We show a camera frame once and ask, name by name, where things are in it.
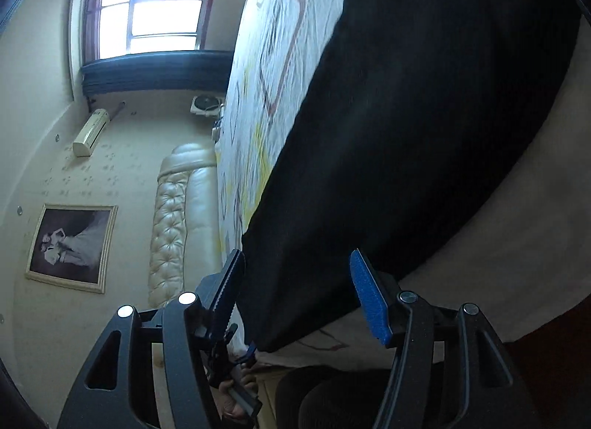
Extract black studded pants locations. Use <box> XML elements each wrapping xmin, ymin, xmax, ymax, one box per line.
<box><xmin>238</xmin><ymin>0</ymin><xmax>581</xmax><ymax>352</ymax></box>

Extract person left hand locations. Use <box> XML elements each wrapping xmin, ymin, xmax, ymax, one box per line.
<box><xmin>217</xmin><ymin>363</ymin><xmax>259</xmax><ymax>424</ymax></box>

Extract cream tufted leather headboard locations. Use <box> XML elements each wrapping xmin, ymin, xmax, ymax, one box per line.
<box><xmin>148</xmin><ymin>143</ymin><xmax>222</xmax><ymax>308</ymax></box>

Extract framed wedding photo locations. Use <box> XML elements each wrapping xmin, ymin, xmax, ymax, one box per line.
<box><xmin>25</xmin><ymin>204</ymin><xmax>118</xmax><ymax>294</ymax></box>

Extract white patterned bed sheet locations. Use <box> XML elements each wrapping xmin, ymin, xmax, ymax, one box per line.
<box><xmin>216</xmin><ymin>0</ymin><xmax>590</xmax><ymax>369</ymax></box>

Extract white desk fan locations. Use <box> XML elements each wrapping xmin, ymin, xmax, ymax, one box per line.
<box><xmin>189</xmin><ymin>94</ymin><xmax>224</xmax><ymax>118</ymax></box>

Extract dark blue left curtain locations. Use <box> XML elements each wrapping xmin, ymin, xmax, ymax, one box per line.
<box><xmin>81</xmin><ymin>50</ymin><xmax>233</xmax><ymax>97</ymax></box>

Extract bright window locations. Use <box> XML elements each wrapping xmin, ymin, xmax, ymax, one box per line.
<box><xmin>83</xmin><ymin>0</ymin><xmax>213</xmax><ymax>63</ymax></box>

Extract white wall air conditioner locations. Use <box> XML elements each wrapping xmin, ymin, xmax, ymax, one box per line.
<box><xmin>72</xmin><ymin>108</ymin><xmax>110</xmax><ymax>158</ymax></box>

